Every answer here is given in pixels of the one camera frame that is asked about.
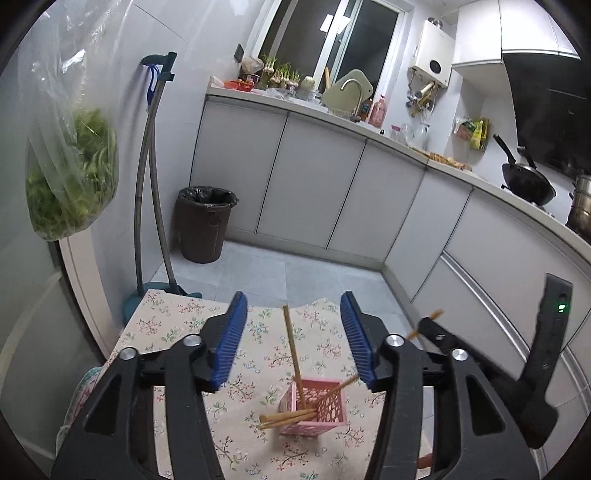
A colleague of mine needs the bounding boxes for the pink soap bottle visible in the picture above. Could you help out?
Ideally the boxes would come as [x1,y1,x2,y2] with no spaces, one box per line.
[368,95,387,128]

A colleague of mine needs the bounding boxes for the wall mop holder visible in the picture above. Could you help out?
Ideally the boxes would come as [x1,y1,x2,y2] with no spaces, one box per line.
[141,52,178,85]

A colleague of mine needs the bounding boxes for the brown trash bin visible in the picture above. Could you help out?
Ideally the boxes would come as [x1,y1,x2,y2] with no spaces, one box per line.
[178,185,239,264]

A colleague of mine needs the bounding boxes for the floral tablecloth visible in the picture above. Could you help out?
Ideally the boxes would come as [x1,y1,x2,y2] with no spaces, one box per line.
[108,288,419,480]

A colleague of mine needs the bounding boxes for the kitchen window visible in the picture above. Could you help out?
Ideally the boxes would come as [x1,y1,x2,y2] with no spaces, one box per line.
[256,0,409,100]

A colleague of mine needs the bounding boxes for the blue hanging loop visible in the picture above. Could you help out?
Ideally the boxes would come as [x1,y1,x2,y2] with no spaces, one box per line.
[147,65,163,106]

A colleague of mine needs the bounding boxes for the glass sliding door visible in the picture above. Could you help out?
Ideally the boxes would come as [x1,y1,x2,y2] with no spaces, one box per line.
[0,46,139,462]

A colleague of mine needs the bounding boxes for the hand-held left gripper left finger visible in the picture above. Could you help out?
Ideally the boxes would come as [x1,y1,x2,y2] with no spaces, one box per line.
[51,291,250,480]

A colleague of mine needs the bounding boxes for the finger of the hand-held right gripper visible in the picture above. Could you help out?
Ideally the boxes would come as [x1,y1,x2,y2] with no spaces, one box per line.
[418,316,502,381]

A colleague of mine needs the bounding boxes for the white kitchen counter cabinets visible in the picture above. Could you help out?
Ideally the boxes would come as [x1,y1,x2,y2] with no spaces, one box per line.
[189,76,591,416]

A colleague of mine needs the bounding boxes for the black trash bag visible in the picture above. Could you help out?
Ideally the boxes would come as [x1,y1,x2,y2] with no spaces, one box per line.
[178,185,239,210]

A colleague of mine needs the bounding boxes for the pale green cutting board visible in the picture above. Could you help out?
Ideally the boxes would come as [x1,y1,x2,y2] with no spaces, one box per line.
[322,69,378,114]

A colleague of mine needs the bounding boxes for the tan wooden chopstick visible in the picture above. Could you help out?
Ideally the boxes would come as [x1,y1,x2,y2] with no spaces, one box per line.
[314,374,360,407]
[283,305,308,411]
[406,309,445,342]
[259,413,315,430]
[259,408,317,423]

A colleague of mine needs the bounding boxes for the white wall cabinet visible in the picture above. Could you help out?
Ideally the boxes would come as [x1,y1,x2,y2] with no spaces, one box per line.
[451,0,581,70]

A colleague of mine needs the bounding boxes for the pink perforated utensil basket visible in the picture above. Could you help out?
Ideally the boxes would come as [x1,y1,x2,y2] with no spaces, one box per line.
[278,377,348,437]

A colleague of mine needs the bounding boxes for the hanging seasoning packets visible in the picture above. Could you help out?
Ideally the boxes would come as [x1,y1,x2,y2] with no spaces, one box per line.
[455,116,490,151]

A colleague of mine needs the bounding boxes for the metal faucet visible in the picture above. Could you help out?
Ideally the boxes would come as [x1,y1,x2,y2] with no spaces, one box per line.
[341,79,365,123]

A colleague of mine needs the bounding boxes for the black range hood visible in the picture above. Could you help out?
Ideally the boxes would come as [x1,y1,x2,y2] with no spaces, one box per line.
[502,51,591,176]

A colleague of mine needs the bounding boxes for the wooden chopping board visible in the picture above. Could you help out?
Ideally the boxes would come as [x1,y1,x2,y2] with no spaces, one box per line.
[413,148,474,171]

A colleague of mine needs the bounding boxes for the steel pot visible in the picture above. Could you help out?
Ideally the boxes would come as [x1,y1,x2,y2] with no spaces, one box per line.
[566,174,591,236]

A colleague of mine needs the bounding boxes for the black wok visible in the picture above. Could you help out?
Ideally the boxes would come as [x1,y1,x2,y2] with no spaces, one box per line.
[493,134,557,207]

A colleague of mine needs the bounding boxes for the white water heater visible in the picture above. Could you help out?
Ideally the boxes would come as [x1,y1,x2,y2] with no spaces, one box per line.
[411,19,457,88]

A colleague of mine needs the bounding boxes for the plastic bag of greens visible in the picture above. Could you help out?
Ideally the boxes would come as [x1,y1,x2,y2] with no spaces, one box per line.
[25,0,121,241]

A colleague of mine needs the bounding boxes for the sprouting garlic bulbs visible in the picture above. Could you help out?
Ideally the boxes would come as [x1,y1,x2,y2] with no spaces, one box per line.
[259,53,303,89]

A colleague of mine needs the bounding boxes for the clear glass cups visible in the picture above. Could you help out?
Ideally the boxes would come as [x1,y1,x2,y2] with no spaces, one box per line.
[390,124,430,147]

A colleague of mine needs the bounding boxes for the water heater pipes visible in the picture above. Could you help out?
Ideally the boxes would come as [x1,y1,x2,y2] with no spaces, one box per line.
[406,82,437,121]

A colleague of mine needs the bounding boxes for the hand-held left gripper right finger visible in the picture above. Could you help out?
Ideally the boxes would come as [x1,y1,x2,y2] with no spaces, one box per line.
[340,291,541,480]

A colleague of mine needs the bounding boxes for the pink patterned cloth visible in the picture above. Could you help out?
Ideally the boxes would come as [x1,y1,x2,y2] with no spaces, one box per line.
[58,367,109,453]

